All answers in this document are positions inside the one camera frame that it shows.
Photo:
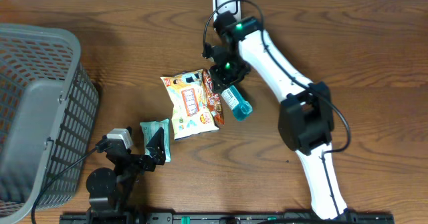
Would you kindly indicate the blue Listerine mouthwash bottle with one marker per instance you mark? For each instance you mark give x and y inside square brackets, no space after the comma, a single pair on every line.
[240,107]

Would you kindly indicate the cream snack bag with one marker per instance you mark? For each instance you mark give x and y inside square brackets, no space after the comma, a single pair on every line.
[190,115]

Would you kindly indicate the teal wet wipes pack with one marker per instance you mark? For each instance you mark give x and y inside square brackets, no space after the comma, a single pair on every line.
[150,128]

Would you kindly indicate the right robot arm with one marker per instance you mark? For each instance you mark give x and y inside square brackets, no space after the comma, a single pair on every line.
[305,121]

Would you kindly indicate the grey plastic basket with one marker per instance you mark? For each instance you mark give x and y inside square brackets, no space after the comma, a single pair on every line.
[48,110]

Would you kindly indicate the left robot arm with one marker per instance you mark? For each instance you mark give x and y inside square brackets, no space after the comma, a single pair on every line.
[110,189]

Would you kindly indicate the white barcode scanner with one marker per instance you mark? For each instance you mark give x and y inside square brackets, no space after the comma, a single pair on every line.
[233,6]

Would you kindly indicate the chocolate bar wrapper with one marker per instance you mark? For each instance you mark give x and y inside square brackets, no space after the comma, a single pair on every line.
[213,99]

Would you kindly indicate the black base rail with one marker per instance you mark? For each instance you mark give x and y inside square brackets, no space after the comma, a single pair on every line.
[242,218]

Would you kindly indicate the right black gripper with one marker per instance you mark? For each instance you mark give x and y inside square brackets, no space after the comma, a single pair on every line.
[223,79]

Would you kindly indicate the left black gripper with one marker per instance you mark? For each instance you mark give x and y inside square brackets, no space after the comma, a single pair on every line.
[158,155]

